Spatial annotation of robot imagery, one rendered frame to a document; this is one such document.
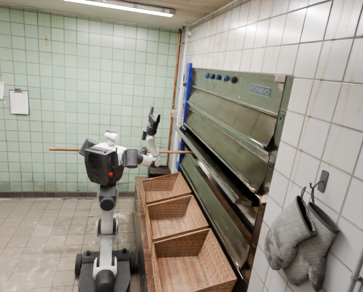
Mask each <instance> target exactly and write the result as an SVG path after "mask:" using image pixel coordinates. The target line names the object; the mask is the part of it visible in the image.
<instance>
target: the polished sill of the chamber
mask: <svg viewBox="0 0 363 292"><path fill-rule="evenodd" d="M184 149H185V151H192V150H191V149H190V148H189V146H185V148H184ZM189 156H190V157H191V158H192V160H193V161H194V163H195V164H196V166H197V167H198V168H199V170H200V171H201V172H202V174H203V176H204V177H205V178H206V180H207V181H208V182H209V183H210V185H211V186H212V188H213V189H214V191H215V192H216V193H217V195H218V196H219V197H220V199H221V201H223V203H224V205H225V206H226V207H227V209H228V210H229V211H230V213H231V214H232V216H233V217H234V219H235V220H236V221H237V223H238V224H239V226H240V227H241V228H242V230H243V231H244V232H245V234H246V235H247V236H248V238H249V239H250V240H251V238H252V232H253V229H254V226H253V225H252V224H251V222H250V221H249V220H248V218H247V217H246V216H245V215H244V213H243V212H242V211H241V210H240V209H239V207H238V206H237V205H236V204H234V203H233V202H232V201H231V199H230V198H229V197H228V196H227V194H226V193H225V191H224V190H223V189H222V188H221V187H220V185H219V184H218V183H217V182H216V180H215V179H214V178H213V176H212V175H211V174H210V173H209V171H208V170H207V169H206V168H205V167H204V165H203V164H202V163H201V161H200V160H199V159H198V157H197V156H196V155H195V154H189Z"/></svg>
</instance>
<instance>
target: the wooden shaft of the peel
mask: <svg viewBox="0 0 363 292"><path fill-rule="evenodd" d="M79 150H80V148H49V151H79ZM159 153H166V154H194V152H193V151H160V150H159Z"/></svg>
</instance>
